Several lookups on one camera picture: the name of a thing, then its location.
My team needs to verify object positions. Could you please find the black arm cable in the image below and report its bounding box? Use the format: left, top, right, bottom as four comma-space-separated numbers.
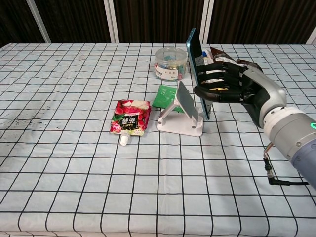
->
262, 142, 310, 186

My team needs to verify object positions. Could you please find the black smartphone blue edge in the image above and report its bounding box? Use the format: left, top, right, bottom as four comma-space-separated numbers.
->
185, 27, 212, 121

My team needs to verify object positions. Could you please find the brown snack package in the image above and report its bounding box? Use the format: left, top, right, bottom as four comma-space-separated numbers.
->
209, 45, 263, 73

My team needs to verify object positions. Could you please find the clear jar of coloured clips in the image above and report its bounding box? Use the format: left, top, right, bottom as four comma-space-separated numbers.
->
155, 47, 190, 82

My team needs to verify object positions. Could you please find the red spouted drink pouch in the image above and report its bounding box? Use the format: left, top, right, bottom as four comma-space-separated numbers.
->
109, 99, 152, 147

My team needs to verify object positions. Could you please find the white yellow snack package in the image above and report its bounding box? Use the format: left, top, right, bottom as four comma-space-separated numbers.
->
201, 48, 229, 91

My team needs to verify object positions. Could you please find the white folding phone stand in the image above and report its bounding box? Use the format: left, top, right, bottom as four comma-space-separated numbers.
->
157, 80, 204, 136

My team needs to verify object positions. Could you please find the blue checkered tablecloth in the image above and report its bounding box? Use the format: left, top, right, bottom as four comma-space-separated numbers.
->
0, 43, 316, 237

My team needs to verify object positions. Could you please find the green sachet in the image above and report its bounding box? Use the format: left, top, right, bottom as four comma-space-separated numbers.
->
152, 84, 178, 109

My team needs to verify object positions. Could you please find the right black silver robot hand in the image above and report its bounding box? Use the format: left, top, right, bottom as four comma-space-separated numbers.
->
194, 61, 287, 129

